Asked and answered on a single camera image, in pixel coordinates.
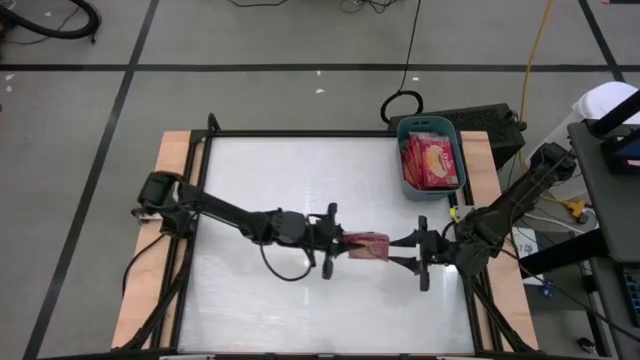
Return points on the black and blue device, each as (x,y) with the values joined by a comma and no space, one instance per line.
(622,155)

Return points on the light wooden side board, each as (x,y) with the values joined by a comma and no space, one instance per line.
(170,150)
(477,155)

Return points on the white rounded bin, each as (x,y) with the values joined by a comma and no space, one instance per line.
(605,100)

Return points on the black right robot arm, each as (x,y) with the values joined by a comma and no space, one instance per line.
(515,195)

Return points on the white paper sheet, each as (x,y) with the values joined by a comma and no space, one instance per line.
(525,247)

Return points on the black desk crossbar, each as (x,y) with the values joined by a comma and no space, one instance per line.
(565,250)

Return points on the small blue tag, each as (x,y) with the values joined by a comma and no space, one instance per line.
(547,290)

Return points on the dark keyboard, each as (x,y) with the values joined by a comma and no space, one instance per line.
(632,295)

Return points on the dark grey desk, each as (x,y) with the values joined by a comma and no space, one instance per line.
(600,210)

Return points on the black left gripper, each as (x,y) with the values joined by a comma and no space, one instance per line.
(325,240)

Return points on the black bar on desk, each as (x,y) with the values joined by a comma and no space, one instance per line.
(615,115)

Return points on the black perforated equipment box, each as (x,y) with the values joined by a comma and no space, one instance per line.
(480,125)

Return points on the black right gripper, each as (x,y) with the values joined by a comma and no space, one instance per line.
(437,250)

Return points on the teal plastic basket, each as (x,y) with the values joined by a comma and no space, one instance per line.
(425,122)

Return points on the black metal table frame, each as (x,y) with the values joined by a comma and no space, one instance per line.
(300,133)

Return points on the small black floor object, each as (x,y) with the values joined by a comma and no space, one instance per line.
(585,344)

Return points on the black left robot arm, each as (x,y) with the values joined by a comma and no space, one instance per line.
(225,212)

